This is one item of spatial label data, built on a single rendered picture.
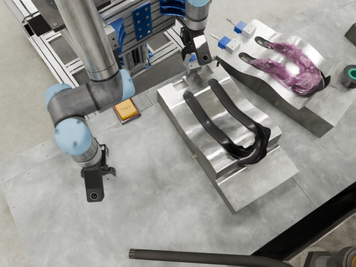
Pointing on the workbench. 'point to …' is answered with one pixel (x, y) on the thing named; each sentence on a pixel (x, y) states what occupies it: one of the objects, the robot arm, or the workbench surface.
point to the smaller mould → (352, 34)
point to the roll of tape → (348, 76)
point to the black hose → (188, 257)
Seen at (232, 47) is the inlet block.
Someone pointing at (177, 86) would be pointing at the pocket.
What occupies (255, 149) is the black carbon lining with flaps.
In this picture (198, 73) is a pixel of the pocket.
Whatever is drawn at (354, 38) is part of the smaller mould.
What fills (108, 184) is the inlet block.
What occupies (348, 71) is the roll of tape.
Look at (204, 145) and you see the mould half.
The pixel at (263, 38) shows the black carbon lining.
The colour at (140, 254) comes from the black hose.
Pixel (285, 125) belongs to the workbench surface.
